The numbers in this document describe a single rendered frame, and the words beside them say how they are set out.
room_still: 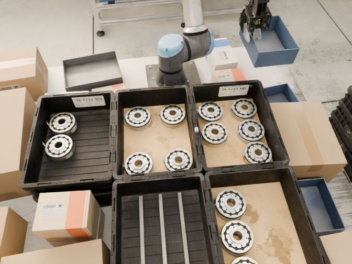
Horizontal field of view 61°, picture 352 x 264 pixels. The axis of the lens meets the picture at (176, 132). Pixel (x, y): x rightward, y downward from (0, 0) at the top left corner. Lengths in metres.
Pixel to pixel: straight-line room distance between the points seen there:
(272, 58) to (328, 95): 1.64
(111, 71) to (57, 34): 1.72
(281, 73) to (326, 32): 1.73
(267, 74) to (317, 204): 0.72
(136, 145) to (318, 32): 2.53
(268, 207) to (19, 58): 1.28
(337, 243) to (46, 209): 0.88
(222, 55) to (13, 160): 1.06
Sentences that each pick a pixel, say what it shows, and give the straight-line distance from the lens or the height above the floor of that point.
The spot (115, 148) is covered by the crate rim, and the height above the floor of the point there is 0.93.
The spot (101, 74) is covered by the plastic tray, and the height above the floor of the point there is 0.75.
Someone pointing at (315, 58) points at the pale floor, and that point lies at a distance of 3.02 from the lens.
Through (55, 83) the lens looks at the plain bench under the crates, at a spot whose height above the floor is 0.70.
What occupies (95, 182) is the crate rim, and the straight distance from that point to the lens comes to 1.01.
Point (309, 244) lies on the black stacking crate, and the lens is 1.03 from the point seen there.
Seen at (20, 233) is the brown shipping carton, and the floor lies 0.75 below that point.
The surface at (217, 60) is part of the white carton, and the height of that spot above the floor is 0.79.
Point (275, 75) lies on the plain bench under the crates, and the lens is 1.67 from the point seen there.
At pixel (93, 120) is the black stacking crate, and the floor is 0.83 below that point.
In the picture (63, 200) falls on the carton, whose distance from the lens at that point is 1.02.
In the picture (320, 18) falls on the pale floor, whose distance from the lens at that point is 3.55.
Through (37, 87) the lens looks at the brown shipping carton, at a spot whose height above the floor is 0.79.
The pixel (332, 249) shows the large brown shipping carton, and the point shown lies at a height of 0.90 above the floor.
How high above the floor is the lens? 1.81
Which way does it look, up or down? 55 degrees down
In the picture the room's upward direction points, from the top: straight up
